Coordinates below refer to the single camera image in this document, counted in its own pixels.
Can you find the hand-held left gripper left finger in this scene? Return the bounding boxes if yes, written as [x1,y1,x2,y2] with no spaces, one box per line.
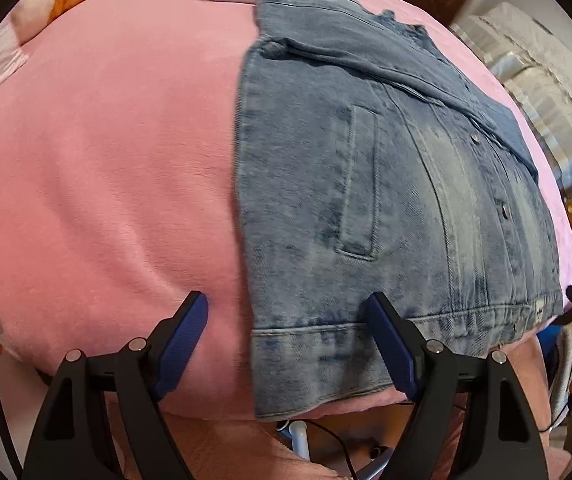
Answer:
[23,291,209,480]

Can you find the pink bed sheet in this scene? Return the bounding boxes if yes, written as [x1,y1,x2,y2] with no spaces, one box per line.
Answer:
[0,0,572,423]

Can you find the person's right leg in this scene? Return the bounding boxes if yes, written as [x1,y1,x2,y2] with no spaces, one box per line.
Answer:
[463,332,569,480]

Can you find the person's leg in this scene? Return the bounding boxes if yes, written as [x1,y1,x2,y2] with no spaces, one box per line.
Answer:
[463,332,569,480]
[103,392,337,480]

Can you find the thin black cable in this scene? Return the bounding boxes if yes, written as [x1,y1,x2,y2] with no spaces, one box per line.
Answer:
[308,419,369,480]

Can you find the sofa with lace cover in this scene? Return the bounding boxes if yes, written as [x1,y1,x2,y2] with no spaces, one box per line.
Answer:
[447,1,572,192]

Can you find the person's left leg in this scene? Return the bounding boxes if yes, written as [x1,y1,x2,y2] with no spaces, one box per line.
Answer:
[103,392,337,480]

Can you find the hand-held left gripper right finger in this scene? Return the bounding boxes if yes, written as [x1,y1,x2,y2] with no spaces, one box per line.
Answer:
[364,291,550,480]

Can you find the white plastic stand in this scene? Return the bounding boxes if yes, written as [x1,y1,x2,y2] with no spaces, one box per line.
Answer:
[277,419,389,480]

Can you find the blue denim jacket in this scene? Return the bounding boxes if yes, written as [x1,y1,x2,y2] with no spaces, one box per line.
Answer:
[233,0,565,421]

